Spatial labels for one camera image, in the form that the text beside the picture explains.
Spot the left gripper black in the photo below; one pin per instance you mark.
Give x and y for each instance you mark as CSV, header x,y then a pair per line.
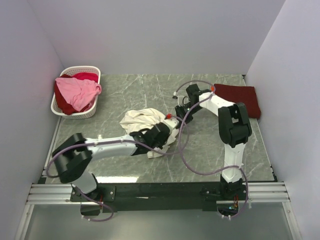
x,y
160,145

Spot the black base beam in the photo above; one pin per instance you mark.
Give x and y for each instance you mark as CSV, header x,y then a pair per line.
x,y
161,196

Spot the aluminium frame rail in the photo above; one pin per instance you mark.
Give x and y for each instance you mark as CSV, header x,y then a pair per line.
x,y
51,214

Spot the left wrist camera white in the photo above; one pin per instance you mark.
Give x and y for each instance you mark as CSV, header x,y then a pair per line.
x,y
171,122

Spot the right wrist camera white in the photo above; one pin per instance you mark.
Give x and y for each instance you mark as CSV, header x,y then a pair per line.
x,y
179,98

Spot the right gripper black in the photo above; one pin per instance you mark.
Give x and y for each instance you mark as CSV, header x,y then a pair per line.
x,y
179,113

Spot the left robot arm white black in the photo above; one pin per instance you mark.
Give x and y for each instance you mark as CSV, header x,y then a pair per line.
x,y
73,156

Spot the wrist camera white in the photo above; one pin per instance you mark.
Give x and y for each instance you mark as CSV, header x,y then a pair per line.
x,y
171,122
179,98

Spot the pink t-shirt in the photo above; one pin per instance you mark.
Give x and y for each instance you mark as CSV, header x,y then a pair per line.
x,y
78,93

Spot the cream white t-shirt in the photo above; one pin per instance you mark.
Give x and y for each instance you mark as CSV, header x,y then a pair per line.
x,y
135,120

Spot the folded maroon t-shirt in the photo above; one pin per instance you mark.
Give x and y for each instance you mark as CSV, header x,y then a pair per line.
x,y
240,94

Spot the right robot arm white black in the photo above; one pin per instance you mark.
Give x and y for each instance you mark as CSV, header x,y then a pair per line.
x,y
234,130

